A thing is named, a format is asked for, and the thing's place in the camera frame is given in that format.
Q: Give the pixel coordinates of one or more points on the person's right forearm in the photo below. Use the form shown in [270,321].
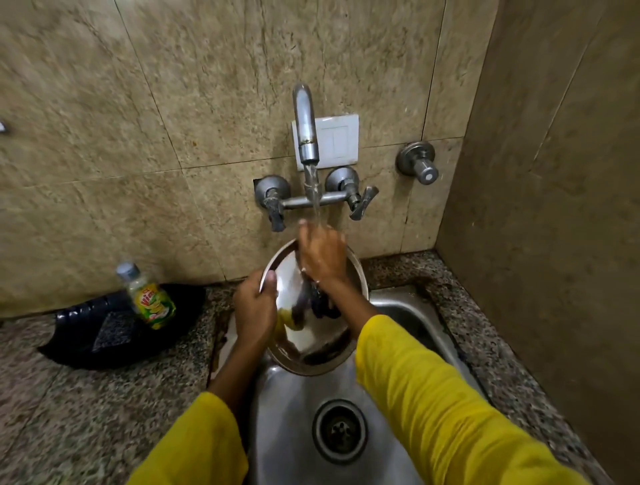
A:
[440,404]

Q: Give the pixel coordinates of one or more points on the white wall switch plate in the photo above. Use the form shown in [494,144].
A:
[340,140]

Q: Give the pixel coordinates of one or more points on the round sink drain strainer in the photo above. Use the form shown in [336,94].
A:
[340,431]

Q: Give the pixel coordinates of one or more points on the chrome wall valve knob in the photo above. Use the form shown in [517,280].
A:
[419,162]

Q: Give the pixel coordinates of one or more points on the round steel plate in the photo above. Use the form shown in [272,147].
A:
[315,327]

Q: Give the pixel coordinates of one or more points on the stainless steel sink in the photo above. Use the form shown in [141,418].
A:
[320,414]

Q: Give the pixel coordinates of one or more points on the person's right hand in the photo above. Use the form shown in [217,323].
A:
[322,252]

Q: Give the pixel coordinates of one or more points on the dish soap bottle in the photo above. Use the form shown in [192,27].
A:
[147,297]

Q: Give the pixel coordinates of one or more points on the person's left forearm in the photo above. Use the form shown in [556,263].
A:
[202,422]

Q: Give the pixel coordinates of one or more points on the person's left hand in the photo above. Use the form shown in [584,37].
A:
[254,315]

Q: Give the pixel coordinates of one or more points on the black plastic tray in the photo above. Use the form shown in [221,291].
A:
[115,330]

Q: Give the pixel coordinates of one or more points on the person's left thumb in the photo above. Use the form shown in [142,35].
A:
[270,286]

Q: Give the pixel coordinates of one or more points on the dark scrub pad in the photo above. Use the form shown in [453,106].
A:
[113,331]

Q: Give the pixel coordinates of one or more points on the chrome wall mixer faucet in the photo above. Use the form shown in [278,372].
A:
[306,165]

